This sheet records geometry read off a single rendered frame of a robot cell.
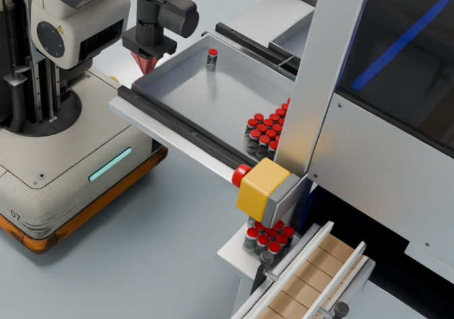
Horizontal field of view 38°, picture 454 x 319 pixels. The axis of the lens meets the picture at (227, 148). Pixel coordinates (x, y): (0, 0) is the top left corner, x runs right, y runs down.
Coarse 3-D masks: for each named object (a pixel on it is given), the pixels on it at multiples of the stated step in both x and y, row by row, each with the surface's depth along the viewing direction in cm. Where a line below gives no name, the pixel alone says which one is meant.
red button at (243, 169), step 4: (244, 164) 111; (236, 168) 110; (240, 168) 110; (244, 168) 110; (248, 168) 110; (236, 172) 109; (240, 172) 109; (244, 172) 109; (248, 172) 110; (232, 176) 110; (236, 176) 109; (240, 176) 109; (232, 180) 110; (236, 180) 110; (240, 180) 109; (236, 184) 110; (240, 184) 110
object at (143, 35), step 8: (136, 16) 131; (136, 24) 132; (144, 24) 131; (152, 24) 130; (128, 32) 136; (136, 32) 133; (144, 32) 131; (152, 32) 131; (160, 32) 132; (128, 40) 134; (136, 40) 134; (144, 40) 132; (152, 40) 132; (160, 40) 134; (168, 40) 136; (144, 48) 133; (152, 48) 133; (160, 48) 133; (168, 48) 134; (176, 48) 136; (160, 56) 132
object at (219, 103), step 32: (160, 64) 142; (192, 64) 149; (224, 64) 151; (256, 64) 148; (160, 96) 140; (192, 96) 141; (224, 96) 143; (256, 96) 144; (288, 96) 146; (224, 128) 135; (256, 160) 126
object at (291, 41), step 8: (304, 16) 163; (312, 16) 168; (296, 24) 161; (304, 24) 166; (288, 32) 160; (296, 32) 164; (304, 32) 164; (272, 40) 154; (280, 40) 158; (288, 40) 161; (296, 40) 161; (304, 40) 162; (272, 48) 154; (280, 48) 153; (288, 48) 159; (296, 48) 159; (288, 56) 152; (296, 56) 151
